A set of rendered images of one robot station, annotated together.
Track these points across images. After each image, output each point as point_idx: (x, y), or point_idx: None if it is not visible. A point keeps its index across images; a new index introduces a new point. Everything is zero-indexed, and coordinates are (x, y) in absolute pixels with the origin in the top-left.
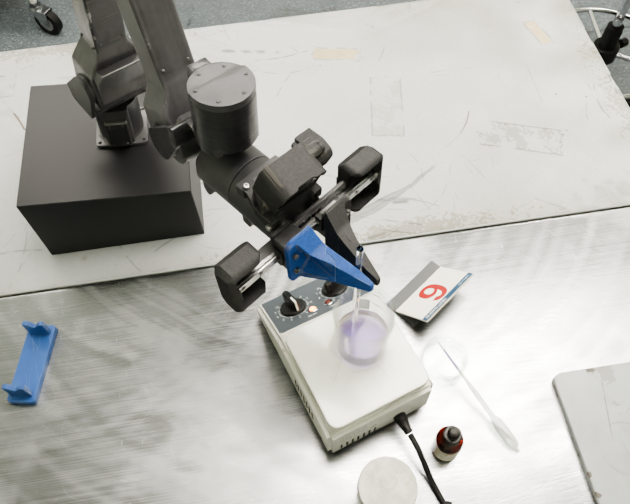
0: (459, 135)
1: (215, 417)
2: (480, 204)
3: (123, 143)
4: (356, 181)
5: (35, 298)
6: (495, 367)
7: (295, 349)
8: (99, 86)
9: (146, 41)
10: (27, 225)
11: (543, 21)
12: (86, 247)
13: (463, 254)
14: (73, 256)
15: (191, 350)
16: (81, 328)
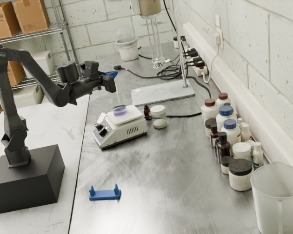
0: (51, 123)
1: (133, 153)
2: (78, 118)
3: (29, 156)
4: None
5: (76, 202)
6: None
7: (119, 121)
8: (26, 122)
9: (45, 73)
10: (37, 214)
11: None
12: (58, 191)
13: (94, 120)
14: (60, 196)
15: (109, 161)
16: (93, 187)
